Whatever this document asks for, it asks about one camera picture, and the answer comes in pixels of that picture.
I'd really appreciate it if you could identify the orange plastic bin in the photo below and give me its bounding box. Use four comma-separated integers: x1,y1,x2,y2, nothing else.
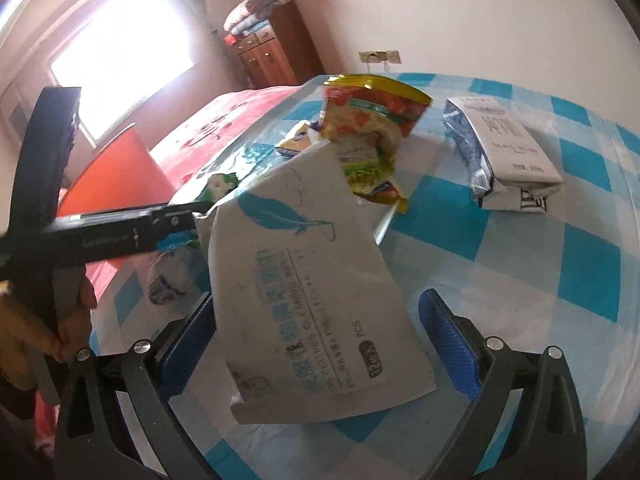
57,127,176,221

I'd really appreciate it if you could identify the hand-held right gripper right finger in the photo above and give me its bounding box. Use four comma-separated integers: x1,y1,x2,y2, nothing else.
418,288,587,480

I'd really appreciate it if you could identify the clear printed plastic wrapper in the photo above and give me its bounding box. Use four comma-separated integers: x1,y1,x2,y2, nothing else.
147,247,206,306

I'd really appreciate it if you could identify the yellow vegetable print snack packet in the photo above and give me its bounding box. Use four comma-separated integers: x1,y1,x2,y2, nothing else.
320,74,433,213

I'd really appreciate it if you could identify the window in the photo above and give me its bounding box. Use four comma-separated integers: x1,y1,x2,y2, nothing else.
47,0,198,92

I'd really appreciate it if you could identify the white feather print wipes packet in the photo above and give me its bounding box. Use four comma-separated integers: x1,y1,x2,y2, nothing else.
192,142,436,426

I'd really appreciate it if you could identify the grey folded blanket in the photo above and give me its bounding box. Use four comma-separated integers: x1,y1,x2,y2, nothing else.
230,17,275,37

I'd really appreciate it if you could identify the blue white checkered tablecloth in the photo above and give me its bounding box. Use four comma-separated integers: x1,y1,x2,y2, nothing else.
90,72,640,480

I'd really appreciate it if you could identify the brown wooden cabinet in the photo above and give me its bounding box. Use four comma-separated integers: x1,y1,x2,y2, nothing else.
235,0,326,92

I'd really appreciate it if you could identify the person's left hand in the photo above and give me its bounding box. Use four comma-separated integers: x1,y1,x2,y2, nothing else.
50,279,98,365

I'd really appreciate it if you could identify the small yellow packet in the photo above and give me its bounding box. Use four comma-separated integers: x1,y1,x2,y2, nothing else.
275,120,326,161

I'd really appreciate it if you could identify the white green printed packet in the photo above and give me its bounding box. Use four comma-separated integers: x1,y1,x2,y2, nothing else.
175,145,281,211

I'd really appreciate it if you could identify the red printed bed blanket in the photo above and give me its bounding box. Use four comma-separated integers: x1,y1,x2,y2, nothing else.
60,85,306,306

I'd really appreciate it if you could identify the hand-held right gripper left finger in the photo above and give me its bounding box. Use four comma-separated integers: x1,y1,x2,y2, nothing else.
52,290,223,480

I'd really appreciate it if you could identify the pink folded blanket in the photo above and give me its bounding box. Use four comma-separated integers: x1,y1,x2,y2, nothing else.
222,0,296,31

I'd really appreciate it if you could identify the white blue printed bag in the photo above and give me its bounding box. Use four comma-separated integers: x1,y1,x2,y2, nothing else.
442,95,565,213

